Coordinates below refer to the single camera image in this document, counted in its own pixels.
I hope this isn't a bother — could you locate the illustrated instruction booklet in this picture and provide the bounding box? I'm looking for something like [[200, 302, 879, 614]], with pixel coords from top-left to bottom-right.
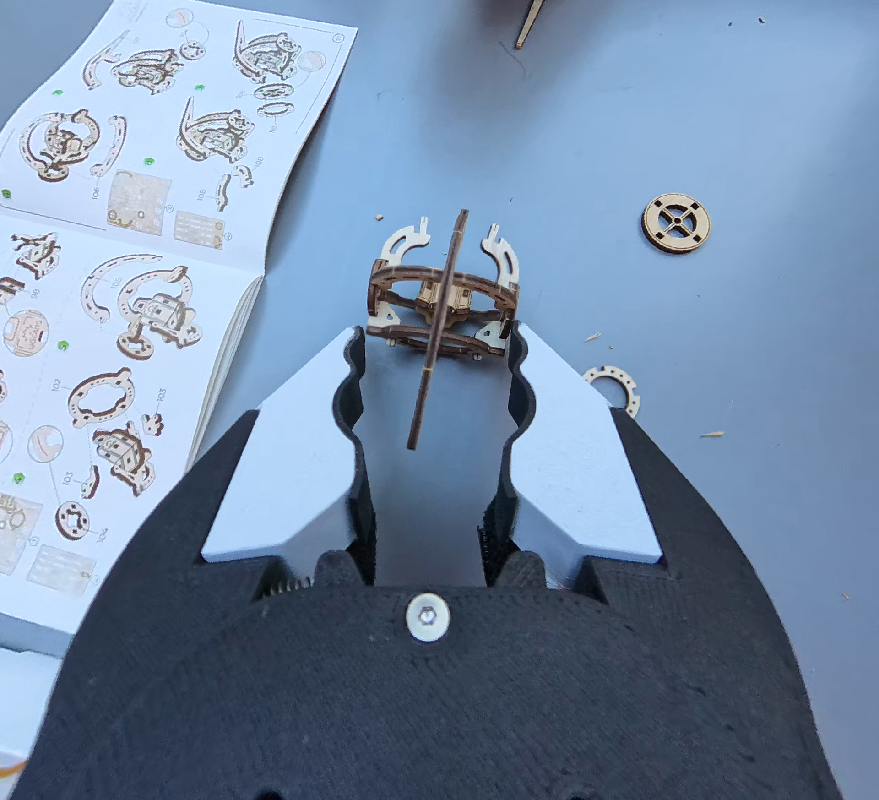
[[0, 0, 359, 636]]

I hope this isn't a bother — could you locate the white cardboard box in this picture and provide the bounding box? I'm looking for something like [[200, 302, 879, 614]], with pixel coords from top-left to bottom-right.
[[0, 611, 73, 800]]

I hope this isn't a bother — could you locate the wooden cage model assembly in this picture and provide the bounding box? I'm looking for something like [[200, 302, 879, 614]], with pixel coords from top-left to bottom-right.
[[364, 216, 521, 358]]

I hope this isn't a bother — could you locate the spoked wooden disc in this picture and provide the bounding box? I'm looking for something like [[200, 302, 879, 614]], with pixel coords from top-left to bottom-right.
[[642, 192, 712, 256]]

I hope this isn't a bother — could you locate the notched wooden ring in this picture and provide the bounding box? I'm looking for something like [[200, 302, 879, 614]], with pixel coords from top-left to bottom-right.
[[582, 365, 641, 419]]

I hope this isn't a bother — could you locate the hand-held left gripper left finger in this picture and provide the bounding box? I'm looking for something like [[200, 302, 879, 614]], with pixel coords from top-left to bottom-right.
[[199, 325, 379, 587]]

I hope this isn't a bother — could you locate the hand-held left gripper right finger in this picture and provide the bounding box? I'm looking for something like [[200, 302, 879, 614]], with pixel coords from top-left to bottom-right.
[[476, 321, 666, 589]]

